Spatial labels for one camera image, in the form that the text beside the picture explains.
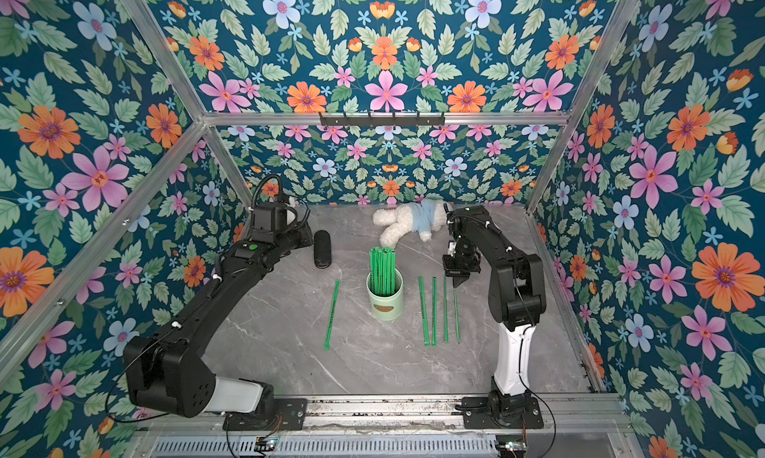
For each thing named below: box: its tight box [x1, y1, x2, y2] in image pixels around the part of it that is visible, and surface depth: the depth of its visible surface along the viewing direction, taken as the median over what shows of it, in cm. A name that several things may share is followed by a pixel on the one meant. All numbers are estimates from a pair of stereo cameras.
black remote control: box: [313, 229, 332, 269], surface depth 104 cm
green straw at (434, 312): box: [432, 276, 438, 347], surface depth 93 cm
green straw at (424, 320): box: [418, 275, 431, 347], surface depth 92 cm
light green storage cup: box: [365, 267, 405, 322], surface depth 85 cm
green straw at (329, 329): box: [324, 279, 341, 352], surface depth 92 cm
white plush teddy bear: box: [372, 199, 454, 249], surface depth 107 cm
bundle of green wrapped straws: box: [369, 246, 397, 295], surface depth 85 cm
